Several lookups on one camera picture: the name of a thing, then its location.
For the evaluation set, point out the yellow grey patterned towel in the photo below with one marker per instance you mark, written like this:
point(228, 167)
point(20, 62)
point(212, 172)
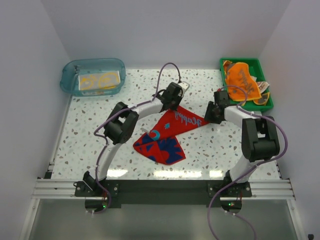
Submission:
point(99, 80)

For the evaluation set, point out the red patterned towel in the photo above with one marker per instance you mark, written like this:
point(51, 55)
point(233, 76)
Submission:
point(161, 144)

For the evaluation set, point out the teal transparent plastic bin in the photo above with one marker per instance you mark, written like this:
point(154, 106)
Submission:
point(72, 70)

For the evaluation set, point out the green plastic crate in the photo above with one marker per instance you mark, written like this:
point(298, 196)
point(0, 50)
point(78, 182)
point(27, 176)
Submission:
point(257, 74)

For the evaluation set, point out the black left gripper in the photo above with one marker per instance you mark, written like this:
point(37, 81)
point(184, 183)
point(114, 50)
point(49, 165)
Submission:
point(179, 98)

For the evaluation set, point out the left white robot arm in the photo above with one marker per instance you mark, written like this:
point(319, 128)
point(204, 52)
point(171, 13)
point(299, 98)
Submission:
point(120, 125)

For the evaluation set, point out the black metal base rail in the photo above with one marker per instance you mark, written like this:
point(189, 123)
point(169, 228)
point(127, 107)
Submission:
point(149, 192)

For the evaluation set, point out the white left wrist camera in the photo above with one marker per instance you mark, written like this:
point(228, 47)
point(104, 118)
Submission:
point(184, 85)

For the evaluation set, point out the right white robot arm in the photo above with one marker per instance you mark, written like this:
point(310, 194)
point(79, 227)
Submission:
point(259, 139)

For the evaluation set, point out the orange patterned towel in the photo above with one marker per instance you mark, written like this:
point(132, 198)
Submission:
point(240, 84)

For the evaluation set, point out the aluminium frame rail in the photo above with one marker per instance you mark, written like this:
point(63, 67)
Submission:
point(256, 189)

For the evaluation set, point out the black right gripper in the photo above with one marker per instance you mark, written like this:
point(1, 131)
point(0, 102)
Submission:
point(208, 117)

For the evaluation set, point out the grey yellow-edged towel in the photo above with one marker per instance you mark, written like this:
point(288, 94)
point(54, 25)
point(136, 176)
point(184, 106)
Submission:
point(263, 90)

